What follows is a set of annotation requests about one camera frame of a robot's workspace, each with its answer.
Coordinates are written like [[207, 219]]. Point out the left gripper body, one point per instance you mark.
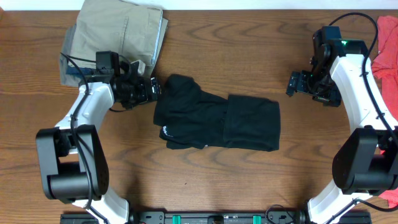
[[135, 92]]

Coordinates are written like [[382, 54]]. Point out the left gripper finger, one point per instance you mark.
[[292, 84], [156, 88]]

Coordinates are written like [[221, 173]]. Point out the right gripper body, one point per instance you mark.
[[322, 88]]

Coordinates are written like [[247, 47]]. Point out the black polo shirt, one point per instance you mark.
[[190, 117]]

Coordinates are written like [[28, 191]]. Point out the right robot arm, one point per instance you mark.
[[366, 164]]

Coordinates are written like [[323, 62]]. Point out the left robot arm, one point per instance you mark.
[[73, 167]]

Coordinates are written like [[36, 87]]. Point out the navy folded garment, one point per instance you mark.
[[78, 71]]

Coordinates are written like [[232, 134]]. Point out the beige folded trousers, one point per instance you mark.
[[131, 30]]

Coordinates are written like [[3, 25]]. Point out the grey folded garment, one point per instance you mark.
[[66, 62]]

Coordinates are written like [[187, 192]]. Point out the red shirt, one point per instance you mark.
[[384, 66]]

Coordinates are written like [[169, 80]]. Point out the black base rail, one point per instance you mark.
[[275, 216]]

